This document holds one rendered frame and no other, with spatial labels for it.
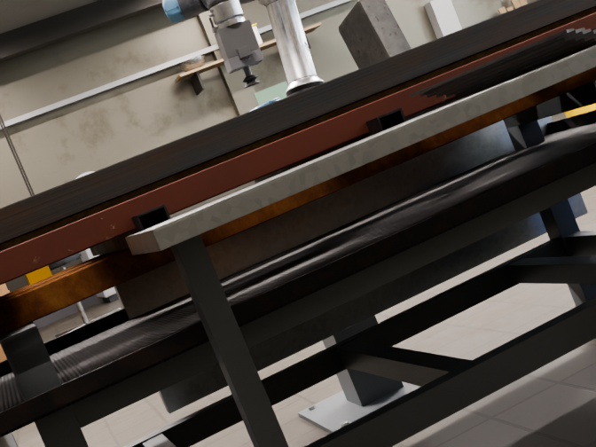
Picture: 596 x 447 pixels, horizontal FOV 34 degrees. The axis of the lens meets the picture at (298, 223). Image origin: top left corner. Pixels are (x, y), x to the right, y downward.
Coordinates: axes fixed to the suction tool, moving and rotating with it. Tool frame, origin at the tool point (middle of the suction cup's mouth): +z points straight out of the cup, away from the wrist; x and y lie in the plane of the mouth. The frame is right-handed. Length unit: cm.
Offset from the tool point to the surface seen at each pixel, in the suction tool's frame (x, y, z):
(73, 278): -63, -55, 25
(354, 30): 431, 176, -42
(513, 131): 6, 64, 34
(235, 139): -73, -22, 13
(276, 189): -106, -24, 21
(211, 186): -74, -28, 19
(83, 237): -76, -51, 19
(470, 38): -68, 27, 9
